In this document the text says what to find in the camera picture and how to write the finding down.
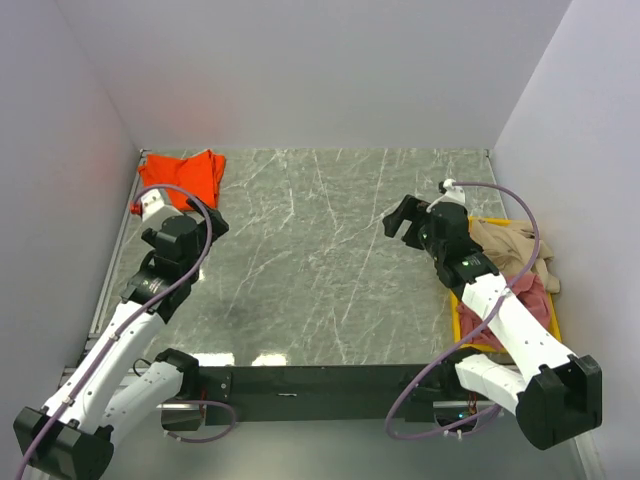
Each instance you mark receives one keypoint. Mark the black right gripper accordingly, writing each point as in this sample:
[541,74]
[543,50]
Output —
[411,209]

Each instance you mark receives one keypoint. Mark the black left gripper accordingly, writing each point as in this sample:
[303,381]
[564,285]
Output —
[211,227]

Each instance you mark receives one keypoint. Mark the beige t shirt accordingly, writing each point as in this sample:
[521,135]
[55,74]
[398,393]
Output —
[510,246]

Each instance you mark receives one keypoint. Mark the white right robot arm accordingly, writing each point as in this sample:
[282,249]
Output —
[554,394]

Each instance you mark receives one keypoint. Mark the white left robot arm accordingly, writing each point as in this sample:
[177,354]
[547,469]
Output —
[75,433]

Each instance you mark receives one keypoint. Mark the orange t shirt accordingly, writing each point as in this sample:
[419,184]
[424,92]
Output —
[200,174]

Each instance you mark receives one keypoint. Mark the pink t shirt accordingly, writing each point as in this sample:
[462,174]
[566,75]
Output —
[529,290]

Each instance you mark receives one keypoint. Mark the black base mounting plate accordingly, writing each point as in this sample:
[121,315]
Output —
[318,393]

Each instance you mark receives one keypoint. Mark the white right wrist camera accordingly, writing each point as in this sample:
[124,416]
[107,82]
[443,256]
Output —
[450,193]

